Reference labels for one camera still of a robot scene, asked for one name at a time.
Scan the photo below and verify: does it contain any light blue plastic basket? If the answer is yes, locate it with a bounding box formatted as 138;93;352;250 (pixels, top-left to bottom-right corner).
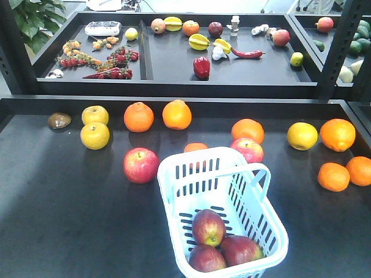
157;147;289;277

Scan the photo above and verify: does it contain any red apple front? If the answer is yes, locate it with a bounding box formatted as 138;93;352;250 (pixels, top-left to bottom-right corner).
192;209;226;247

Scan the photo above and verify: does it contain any red apple bottom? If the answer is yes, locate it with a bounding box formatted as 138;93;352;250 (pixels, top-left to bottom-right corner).
188;245;227;272

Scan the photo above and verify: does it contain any small orange mandarin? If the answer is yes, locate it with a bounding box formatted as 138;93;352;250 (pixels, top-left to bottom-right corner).
184;142;208;152

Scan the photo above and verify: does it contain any orange with knob right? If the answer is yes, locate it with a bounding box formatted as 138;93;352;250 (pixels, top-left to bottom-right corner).
162;100;192;130

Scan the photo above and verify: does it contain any orange with knob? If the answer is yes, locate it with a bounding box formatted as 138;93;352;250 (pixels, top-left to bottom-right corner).
123;102;154;133
162;100;192;130

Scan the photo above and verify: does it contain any orange with knob left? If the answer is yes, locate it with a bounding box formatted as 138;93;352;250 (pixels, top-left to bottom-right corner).
123;102;154;133

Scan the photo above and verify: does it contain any large orange grapefruit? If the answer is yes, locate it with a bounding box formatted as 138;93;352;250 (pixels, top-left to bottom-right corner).
231;118;265;144

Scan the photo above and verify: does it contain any dark red bell pepper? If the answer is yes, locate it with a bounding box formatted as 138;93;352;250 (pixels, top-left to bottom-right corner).
193;56;210;79

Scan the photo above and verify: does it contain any yellow pear-apple front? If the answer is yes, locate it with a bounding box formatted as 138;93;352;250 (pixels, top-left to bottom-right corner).
80;122;110;150

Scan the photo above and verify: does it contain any yellow pear-apple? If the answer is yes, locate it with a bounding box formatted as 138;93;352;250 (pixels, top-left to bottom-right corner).
81;105;109;125
80;122;110;150

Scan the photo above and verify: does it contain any white garlic bulb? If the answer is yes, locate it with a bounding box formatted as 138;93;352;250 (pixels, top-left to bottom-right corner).
212;46;227;61

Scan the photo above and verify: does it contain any yellow pear-apple rear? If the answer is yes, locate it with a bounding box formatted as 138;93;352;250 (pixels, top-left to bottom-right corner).
81;105;109;125

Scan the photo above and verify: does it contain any yellow starfruit small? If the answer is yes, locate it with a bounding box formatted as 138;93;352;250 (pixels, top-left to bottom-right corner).
213;38;231;54

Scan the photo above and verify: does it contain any black wooden produce stand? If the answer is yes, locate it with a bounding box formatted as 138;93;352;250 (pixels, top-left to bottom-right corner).
0;11;371;278

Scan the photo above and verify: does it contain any red cherry tomato bunch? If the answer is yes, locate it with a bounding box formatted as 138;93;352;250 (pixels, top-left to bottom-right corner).
106;46;139;68

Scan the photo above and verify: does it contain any red chili pepper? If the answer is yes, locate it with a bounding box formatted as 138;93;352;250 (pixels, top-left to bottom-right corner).
231;47;265;59

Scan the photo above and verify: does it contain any orange persimmon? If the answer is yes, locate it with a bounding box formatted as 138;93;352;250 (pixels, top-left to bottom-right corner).
182;20;200;36

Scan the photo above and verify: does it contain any dark red plum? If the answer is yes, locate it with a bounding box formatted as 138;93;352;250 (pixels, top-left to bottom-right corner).
208;21;224;38

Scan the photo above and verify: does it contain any yellow round citrus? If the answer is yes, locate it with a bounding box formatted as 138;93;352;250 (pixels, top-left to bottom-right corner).
287;122;318;151

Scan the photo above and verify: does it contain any yellow starfruit rear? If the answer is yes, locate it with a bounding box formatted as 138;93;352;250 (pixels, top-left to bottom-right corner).
163;16;183;32

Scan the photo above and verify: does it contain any pink pomegranate rear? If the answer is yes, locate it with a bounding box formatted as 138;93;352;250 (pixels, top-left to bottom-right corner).
151;18;166;34

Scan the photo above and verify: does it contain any small yellow lemon rear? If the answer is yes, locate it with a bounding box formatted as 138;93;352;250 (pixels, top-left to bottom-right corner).
125;27;139;41

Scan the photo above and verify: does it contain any brown mushroom cap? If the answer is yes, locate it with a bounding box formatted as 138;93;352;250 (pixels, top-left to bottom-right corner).
48;112;71;129

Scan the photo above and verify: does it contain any small green lime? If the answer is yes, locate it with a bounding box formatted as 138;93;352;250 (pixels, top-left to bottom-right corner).
290;52;304;67

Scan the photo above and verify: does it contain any red peach apple rear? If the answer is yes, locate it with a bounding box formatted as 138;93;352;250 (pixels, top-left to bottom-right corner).
272;29;290;47

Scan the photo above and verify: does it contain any white electronic scale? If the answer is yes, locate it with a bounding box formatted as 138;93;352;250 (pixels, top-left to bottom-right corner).
84;21;121;36

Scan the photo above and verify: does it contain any bright orange knobbed orange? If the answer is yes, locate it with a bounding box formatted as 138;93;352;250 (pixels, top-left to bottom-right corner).
319;119;356;152

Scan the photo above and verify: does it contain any small orange left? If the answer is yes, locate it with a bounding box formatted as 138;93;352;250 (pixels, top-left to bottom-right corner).
317;162;350;192

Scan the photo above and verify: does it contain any small orange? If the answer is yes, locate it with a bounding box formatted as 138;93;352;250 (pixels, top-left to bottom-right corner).
346;156;370;186
317;162;350;192

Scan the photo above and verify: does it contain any small orange right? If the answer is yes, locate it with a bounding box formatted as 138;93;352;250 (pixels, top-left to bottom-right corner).
346;156;370;186

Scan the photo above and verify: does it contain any green potted plant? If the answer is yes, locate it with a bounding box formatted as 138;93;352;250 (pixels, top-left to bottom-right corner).
9;0;66;54

